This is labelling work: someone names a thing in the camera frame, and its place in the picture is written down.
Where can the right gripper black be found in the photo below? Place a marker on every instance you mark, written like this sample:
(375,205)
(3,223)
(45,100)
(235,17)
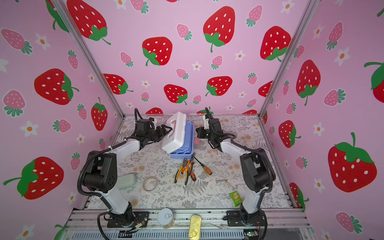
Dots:
(200,132)

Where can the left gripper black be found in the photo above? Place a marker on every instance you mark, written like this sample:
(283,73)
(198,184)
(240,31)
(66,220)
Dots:
(162,133)

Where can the white pink blue tool box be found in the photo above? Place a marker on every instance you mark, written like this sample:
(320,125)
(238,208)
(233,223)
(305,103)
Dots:
(179,142)

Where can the orange black combination pliers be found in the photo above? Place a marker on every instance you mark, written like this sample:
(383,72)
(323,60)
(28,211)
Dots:
(189,170)

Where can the orange needle nose pliers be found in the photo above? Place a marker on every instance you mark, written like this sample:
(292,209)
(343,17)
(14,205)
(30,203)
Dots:
(181,170)

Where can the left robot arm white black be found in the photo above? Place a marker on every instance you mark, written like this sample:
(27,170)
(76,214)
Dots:
(99,175)

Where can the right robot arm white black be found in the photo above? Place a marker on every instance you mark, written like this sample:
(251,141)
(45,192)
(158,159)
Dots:
(258,173)

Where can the clear tape roll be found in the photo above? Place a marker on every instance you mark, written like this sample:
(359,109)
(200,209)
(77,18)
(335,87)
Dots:
(150,184)

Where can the green snack packet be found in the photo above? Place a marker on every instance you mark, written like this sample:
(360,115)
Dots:
(236,198)

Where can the round silver tin can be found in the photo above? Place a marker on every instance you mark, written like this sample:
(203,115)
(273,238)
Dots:
(165,218)

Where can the gold oval tin can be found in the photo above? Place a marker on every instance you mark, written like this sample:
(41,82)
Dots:
(195,228)

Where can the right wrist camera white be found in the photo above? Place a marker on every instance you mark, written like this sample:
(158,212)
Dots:
(206,121)

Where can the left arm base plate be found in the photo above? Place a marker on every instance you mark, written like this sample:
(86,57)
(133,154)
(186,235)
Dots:
(129,221)

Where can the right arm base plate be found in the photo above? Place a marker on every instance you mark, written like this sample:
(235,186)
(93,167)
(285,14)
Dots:
(241,218)

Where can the aluminium front rail frame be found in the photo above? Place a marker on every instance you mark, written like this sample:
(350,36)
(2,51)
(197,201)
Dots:
(283,224)

